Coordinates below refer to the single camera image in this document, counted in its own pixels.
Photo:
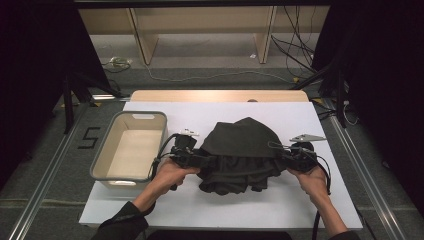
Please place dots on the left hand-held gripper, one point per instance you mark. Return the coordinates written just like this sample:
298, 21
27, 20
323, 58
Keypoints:
188, 153

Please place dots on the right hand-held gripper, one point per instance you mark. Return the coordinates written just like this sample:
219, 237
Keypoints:
300, 156

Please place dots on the dark grey skirt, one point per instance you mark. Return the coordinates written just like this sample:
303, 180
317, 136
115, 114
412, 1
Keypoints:
240, 153

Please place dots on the beige basket with grey rim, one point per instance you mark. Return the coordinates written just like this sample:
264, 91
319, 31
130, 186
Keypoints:
133, 153

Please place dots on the person's left hand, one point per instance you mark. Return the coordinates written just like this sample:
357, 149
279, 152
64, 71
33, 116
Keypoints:
171, 175

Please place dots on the person's right hand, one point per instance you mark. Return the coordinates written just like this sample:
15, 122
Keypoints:
311, 183

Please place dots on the black tripod stand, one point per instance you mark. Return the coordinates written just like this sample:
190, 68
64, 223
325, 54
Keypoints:
340, 100
68, 106

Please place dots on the person's dark lap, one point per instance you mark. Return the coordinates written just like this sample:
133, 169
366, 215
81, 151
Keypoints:
220, 235

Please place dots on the small white floor scrap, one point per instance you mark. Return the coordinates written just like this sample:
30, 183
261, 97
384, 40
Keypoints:
253, 56

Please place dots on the black curtain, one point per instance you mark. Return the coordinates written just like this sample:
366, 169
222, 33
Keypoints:
386, 83
30, 66

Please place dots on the beige wooden shelf unit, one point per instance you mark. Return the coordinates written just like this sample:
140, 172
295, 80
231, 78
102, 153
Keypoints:
200, 20

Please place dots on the aluminium floor rail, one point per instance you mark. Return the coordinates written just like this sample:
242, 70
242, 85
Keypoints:
366, 180
43, 186

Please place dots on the black overhead frame beam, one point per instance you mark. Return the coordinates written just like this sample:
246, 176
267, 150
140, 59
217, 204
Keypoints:
200, 3

